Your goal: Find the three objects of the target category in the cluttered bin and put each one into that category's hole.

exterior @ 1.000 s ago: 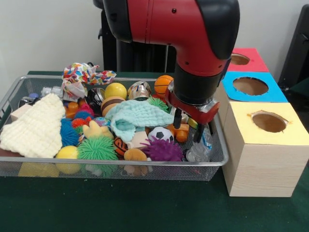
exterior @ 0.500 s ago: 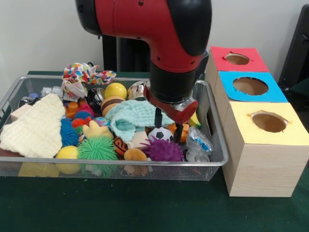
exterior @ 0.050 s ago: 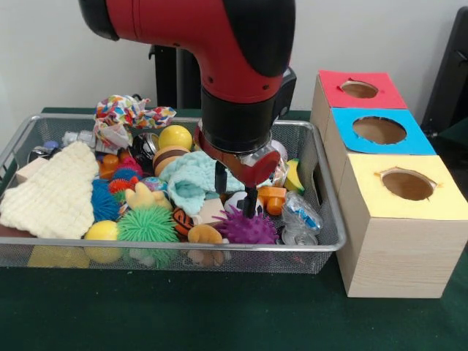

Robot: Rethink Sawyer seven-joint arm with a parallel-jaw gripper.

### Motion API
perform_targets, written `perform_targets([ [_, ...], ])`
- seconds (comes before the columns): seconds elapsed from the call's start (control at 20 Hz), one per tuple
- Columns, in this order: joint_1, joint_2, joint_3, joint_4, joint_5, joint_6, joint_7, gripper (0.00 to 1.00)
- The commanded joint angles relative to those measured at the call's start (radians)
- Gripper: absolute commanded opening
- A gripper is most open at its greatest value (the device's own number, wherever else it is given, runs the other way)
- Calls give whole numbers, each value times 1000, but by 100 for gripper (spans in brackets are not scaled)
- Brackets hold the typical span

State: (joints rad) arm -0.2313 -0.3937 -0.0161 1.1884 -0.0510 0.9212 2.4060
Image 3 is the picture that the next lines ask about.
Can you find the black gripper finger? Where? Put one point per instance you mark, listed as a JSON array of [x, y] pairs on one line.
[[220, 179], [251, 201]]

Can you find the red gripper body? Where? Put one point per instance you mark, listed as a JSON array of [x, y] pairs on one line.
[[263, 168]]

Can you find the mint green knitted cloth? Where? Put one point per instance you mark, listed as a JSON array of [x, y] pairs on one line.
[[190, 175]]

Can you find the small clear plastic bottle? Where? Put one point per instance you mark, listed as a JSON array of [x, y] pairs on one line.
[[301, 219]]

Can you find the cream knitted cloth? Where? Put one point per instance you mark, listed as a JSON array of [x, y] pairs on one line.
[[55, 197]]

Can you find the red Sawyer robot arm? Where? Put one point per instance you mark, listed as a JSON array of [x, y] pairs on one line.
[[219, 44]]

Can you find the silver mesh bin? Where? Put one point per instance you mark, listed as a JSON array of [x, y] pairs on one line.
[[274, 261]]

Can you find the wooden three-hole box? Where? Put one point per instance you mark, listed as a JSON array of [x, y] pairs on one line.
[[395, 256]]

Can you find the toy soccer ball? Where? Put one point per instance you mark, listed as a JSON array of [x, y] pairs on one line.
[[234, 203]]

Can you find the orange plastic toy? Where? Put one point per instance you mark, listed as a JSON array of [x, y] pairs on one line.
[[272, 199]]

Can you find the purple spiky ball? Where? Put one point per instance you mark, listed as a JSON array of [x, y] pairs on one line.
[[248, 230]]

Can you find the yellow toy banana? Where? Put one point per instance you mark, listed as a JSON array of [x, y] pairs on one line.
[[294, 177]]

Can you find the brown striped toy burger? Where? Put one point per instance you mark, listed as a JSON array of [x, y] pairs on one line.
[[170, 159]]

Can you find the brown teddy bear plush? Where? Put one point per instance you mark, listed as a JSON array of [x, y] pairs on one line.
[[204, 234]]

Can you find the yellow plush duck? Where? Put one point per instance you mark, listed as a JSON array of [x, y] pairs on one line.
[[146, 199]]

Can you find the green koosh ball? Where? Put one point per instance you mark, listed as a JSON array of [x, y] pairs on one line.
[[148, 225]]

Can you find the dark green table cloth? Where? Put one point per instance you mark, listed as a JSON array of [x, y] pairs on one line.
[[219, 314]]

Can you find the dark green side-table cloth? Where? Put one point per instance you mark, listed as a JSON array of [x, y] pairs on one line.
[[457, 133]]

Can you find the black stand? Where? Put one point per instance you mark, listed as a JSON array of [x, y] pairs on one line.
[[449, 73]]

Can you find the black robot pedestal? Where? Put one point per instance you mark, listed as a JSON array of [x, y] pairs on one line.
[[175, 80]]

